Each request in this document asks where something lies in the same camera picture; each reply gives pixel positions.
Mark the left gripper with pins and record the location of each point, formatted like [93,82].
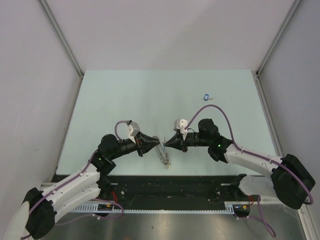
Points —
[145,142]

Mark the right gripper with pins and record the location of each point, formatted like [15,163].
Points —
[177,142]

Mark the metal disc keyring holder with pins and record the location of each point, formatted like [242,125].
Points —
[163,156]

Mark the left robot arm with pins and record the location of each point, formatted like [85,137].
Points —
[49,205]

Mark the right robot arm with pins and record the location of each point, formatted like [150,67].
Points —
[284,178]

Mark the dark blue tagged key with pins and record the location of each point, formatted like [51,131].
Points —
[207,97]

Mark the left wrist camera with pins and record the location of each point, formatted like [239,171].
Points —
[132,130]

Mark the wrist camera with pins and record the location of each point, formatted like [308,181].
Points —
[132,130]
[180,127]

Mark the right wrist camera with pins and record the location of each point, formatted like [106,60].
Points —
[180,127]

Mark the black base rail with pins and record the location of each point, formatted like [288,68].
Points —
[174,192]

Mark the white slotted cable duct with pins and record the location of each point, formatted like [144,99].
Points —
[106,208]

